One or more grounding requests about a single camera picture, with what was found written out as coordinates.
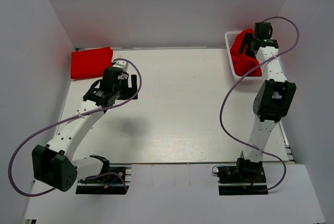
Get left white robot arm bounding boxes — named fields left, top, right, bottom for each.
left=32, top=61, right=138, bottom=192

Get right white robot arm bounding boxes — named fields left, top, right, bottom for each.
left=235, top=22, right=296, bottom=182

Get crumpled red shirt in basket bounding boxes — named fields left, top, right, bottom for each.
left=230, top=29, right=259, bottom=76

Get white plastic mesh basket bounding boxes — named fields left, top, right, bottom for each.
left=224, top=30, right=263, bottom=84

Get folded red t shirt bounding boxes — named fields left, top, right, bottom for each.
left=70, top=47, right=113, bottom=79

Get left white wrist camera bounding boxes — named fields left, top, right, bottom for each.
left=112, top=61, right=129, bottom=72

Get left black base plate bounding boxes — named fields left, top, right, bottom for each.
left=76, top=165, right=132, bottom=195

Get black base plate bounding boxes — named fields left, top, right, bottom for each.
left=76, top=165, right=132, bottom=195
left=212, top=166, right=268, bottom=196

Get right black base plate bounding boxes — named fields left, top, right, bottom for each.
left=212, top=166, right=268, bottom=196

